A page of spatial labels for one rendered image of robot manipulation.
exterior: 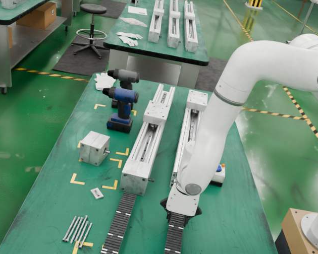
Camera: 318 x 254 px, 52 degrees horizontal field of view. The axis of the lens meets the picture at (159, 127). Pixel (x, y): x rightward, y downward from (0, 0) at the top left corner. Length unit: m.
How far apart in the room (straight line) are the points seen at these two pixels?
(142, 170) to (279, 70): 0.67
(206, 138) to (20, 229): 0.67
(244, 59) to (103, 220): 0.72
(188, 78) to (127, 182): 1.84
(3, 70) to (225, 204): 2.60
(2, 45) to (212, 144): 2.68
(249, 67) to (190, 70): 2.12
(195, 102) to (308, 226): 0.86
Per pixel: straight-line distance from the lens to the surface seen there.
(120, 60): 2.94
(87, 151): 1.39
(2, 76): 3.47
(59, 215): 1.21
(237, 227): 1.31
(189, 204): 1.11
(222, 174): 1.42
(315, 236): 1.29
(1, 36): 3.31
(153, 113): 1.58
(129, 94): 1.53
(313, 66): 0.81
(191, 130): 1.65
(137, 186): 1.27
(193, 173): 0.91
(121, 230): 1.13
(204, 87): 4.27
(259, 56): 0.84
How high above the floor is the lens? 1.68
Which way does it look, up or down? 31 degrees down
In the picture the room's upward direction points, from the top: 12 degrees clockwise
